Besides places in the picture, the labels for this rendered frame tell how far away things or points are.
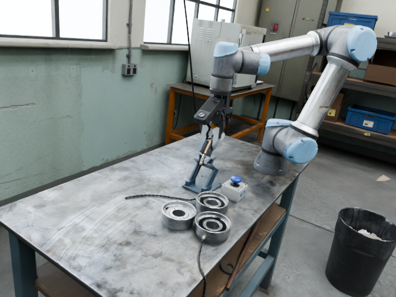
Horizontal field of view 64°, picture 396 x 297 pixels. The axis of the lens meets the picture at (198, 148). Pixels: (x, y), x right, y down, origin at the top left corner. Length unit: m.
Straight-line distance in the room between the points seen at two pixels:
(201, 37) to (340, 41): 2.17
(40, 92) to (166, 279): 1.84
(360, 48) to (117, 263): 1.02
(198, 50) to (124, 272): 2.75
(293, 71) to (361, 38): 3.47
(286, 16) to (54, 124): 3.38
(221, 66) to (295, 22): 3.71
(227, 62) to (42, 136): 1.72
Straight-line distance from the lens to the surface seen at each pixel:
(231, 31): 3.15
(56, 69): 2.45
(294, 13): 4.74
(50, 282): 1.17
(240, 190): 1.11
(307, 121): 1.25
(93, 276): 0.80
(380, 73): 4.22
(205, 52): 3.27
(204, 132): 1.12
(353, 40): 1.24
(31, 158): 2.50
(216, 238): 0.90
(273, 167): 1.39
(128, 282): 0.78
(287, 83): 4.73
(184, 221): 0.92
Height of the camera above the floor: 1.35
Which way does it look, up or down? 21 degrees down
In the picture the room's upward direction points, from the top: 8 degrees clockwise
